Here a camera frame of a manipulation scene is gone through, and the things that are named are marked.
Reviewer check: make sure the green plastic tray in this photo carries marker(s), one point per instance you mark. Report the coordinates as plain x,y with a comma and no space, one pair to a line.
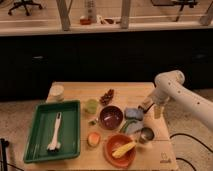
62,115

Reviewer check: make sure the grey cloth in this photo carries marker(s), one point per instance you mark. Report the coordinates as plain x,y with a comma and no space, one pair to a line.
133,127

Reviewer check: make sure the black office chair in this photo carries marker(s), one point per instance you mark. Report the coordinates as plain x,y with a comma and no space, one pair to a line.
25,4

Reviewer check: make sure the blue sponge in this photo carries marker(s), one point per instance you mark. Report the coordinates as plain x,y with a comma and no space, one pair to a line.
133,113

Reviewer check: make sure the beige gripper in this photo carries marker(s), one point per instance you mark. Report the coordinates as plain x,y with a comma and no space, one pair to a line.
158,111

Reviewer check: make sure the orange yellow toy fruit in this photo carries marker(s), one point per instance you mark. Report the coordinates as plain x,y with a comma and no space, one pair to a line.
93,139

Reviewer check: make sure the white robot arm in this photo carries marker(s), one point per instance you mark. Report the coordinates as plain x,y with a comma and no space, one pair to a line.
170,84

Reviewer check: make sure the orange bowl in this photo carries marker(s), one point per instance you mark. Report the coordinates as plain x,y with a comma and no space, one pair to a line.
111,144

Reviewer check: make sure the red object on floor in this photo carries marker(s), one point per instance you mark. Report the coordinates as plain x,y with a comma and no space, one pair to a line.
85,21

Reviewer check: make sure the yellow corn cob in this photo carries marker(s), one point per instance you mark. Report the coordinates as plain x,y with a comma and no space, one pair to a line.
122,150

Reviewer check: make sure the small green toy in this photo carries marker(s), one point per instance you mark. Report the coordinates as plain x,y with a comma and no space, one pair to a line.
93,122

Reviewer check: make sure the wooden whiteboard eraser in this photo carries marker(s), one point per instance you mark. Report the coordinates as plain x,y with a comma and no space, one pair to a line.
146,104

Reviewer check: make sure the red grapes bunch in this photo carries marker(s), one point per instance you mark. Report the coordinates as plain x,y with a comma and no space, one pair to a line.
107,97

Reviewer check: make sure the green bean pod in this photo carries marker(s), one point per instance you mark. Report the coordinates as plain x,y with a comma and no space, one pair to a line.
125,126

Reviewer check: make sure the purple bowl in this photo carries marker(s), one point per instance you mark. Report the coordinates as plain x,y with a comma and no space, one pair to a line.
110,117

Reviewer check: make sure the green cup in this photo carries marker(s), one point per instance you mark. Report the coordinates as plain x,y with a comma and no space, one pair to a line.
91,106

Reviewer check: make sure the white cylindrical container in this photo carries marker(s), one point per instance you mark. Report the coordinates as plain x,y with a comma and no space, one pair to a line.
56,92

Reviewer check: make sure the black stand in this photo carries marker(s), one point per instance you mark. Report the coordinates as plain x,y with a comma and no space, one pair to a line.
3,156

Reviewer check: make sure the white brush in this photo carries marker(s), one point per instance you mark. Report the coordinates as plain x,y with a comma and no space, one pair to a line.
55,144

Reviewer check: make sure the metal cup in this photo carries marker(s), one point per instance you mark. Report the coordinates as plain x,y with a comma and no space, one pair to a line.
147,135

